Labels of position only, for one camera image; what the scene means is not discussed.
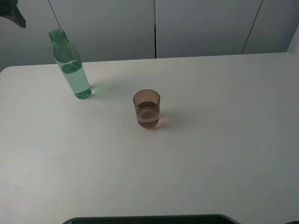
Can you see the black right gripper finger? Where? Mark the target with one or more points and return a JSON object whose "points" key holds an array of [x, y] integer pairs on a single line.
{"points": [[10, 11]]}

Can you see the pink translucent plastic cup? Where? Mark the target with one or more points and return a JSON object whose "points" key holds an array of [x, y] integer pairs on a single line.
{"points": [[147, 108]]}

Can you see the green transparent water bottle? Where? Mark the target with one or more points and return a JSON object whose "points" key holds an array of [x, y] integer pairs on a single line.
{"points": [[69, 62]]}

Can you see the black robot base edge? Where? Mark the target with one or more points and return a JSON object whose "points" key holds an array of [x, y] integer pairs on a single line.
{"points": [[176, 219]]}

